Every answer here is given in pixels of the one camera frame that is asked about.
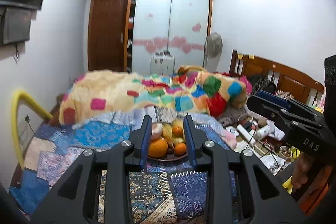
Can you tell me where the large orange back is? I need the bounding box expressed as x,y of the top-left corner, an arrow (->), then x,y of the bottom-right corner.
171,119 -> 183,128

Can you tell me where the small tangerine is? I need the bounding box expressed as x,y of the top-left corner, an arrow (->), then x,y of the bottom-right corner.
172,126 -> 183,138
174,143 -> 187,156

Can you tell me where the sugarcane piece front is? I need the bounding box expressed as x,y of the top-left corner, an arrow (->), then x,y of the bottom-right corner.
162,123 -> 174,148

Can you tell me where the sugarcane piece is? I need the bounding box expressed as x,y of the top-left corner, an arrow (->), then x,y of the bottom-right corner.
162,123 -> 174,148
172,136 -> 185,145

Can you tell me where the large orange with sticker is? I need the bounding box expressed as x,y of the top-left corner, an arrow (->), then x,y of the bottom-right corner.
148,137 -> 168,158

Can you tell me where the pomelo segment large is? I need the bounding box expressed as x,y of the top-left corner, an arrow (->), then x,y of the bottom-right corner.
151,122 -> 163,140

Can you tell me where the person's right hand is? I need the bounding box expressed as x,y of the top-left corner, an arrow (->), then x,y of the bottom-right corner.
291,152 -> 314,189

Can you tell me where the black bag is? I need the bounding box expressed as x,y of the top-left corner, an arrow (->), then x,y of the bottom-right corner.
248,75 -> 276,96

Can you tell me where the white power strip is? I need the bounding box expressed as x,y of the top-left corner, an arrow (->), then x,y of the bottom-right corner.
236,124 -> 256,146

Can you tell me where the wooden bed headboard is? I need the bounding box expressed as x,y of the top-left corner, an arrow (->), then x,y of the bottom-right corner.
229,50 -> 324,105

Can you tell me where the standing electric fan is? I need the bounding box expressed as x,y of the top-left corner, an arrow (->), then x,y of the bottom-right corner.
203,32 -> 223,72

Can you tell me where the blue patterned patchwork bedsheet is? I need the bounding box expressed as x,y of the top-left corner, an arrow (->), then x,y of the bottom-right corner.
4,107 -> 234,223

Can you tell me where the white box appliance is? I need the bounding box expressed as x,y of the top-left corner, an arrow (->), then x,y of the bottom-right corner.
150,52 -> 175,76

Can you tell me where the dark purple round plate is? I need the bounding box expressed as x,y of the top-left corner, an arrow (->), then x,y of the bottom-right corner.
148,151 -> 188,162

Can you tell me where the colourful patchwork blanket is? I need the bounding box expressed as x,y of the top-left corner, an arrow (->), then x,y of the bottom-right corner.
59,65 -> 248,125

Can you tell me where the wardrobe with frosted sliding doors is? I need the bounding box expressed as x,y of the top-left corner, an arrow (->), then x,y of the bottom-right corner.
79,0 -> 214,75

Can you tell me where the brown wooden door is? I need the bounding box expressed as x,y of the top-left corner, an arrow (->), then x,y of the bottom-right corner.
88,0 -> 127,72

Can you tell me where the yellow foam padded rail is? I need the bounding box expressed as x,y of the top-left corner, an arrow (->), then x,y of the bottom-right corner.
10,89 -> 53,169

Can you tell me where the small black wall monitor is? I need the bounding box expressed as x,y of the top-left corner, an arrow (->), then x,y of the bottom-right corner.
1,7 -> 32,46

